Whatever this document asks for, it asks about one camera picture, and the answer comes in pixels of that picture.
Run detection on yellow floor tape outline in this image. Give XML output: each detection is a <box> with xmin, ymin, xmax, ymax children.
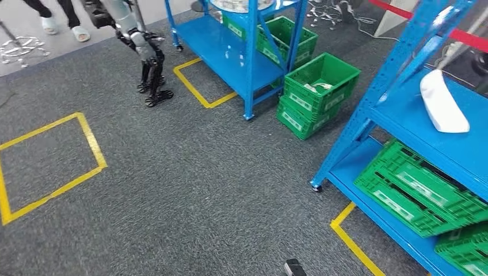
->
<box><xmin>330</xmin><ymin>202</ymin><xmax>386</xmax><ymax>276</ymax></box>
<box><xmin>0</xmin><ymin>112</ymin><xmax>108</xmax><ymax>226</ymax></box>

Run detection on red barrier belt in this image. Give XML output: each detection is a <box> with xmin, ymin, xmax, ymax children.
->
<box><xmin>369</xmin><ymin>0</ymin><xmax>488</xmax><ymax>53</ymax></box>

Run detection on silver wheel hubcap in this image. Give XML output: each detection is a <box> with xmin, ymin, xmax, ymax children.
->
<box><xmin>209</xmin><ymin>0</ymin><xmax>275</xmax><ymax>14</ymax></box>

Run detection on black humanoid robot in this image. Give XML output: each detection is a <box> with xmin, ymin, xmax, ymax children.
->
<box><xmin>82</xmin><ymin>0</ymin><xmax>174</xmax><ymax>108</ymax></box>

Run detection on white table panel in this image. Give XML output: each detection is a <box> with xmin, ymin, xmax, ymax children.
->
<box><xmin>375</xmin><ymin>0</ymin><xmax>418</xmax><ymax>38</ymax></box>

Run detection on person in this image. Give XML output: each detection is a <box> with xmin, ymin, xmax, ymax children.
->
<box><xmin>22</xmin><ymin>0</ymin><xmax>92</xmax><ymax>43</ymax></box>

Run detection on black stool chrome base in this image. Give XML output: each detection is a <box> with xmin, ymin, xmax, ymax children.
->
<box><xmin>0</xmin><ymin>21</ymin><xmax>51</xmax><ymax>70</ymax></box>

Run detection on white floor cable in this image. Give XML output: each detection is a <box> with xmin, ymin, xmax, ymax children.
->
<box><xmin>307</xmin><ymin>0</ymin><xmax>399</xmax><ymax>41</ymax></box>

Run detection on grey part in crate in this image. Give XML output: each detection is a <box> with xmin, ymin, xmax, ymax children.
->
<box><xmin>303</xmin><ymin>82</ymin><xmax>333</xmax><ymax>94</ymax></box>

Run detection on white plastic cover part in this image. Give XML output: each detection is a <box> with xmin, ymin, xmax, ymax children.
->
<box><xmin>420</xmin><ymin>69</ymin><xmax>470</xmax><ymax>134</ymax></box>

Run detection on blue metal shelf rack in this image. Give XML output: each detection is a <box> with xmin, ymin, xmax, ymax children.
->
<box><xmin>165</xmin><ymin>0</ymin><xmax>309</xmax><ymax>121</ymax></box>
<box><xmin>310</xmin><ymin>0</ymin><xmax>488</xmax><ymax>276</ymax></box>

